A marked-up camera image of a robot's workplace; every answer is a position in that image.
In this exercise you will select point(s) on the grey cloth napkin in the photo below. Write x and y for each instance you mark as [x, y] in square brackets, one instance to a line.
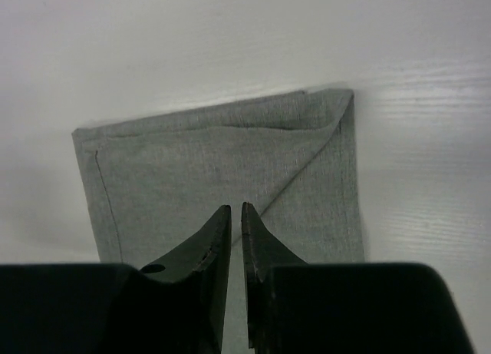
[152, 182]

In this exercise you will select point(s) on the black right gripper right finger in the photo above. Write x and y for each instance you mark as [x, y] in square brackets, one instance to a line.
[297, 307]

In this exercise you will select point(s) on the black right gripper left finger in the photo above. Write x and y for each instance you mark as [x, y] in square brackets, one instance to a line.
[175, 304]

